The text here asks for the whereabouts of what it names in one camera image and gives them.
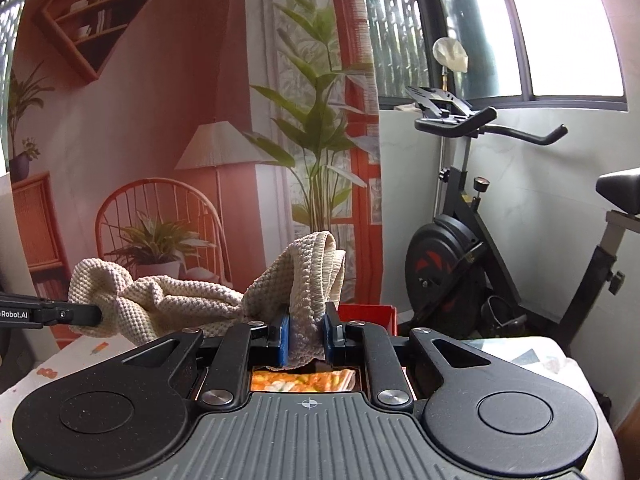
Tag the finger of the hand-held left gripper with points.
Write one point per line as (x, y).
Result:
(75, 315)

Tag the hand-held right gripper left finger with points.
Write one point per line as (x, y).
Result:
(282, 340)

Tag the pole with white cloth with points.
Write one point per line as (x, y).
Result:
(450, 55)

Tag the large dark-framed window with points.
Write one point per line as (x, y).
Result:
(565, 35)

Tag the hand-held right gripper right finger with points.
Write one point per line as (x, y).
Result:
(330, 340)

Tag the black exercise bike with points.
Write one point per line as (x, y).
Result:
(440, 260)

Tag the window with lattice grille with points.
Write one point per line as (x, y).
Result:
(7, 60)

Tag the cream knitted cloth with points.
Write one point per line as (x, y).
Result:
(175, 300)

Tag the room scene wall poster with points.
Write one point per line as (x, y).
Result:
(175, 85)

